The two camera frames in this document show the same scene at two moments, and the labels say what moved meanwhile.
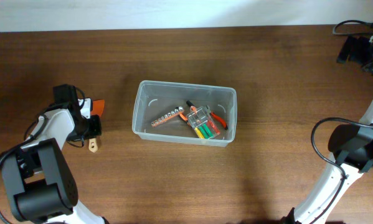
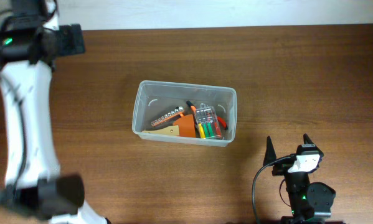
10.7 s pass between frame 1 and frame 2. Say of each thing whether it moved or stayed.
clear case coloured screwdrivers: stayed
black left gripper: moved
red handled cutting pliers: moved
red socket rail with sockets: stayed
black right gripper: moved
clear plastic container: stayed
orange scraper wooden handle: moved
